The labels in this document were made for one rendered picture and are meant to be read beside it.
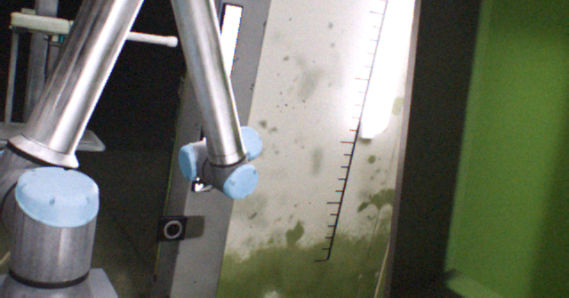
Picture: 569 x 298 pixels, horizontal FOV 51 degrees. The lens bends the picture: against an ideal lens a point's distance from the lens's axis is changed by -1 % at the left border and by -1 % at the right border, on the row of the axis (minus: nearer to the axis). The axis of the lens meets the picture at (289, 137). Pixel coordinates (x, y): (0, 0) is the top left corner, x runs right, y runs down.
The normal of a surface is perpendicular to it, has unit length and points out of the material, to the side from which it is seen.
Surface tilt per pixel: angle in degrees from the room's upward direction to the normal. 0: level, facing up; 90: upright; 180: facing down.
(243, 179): 94
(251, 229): 90
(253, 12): 90
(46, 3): 90
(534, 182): 102
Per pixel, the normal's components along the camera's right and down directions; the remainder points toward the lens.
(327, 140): 0.51, 0.29
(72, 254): 0.73, 0.29
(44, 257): 0.17, 0.25
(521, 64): -0.81, 0.18
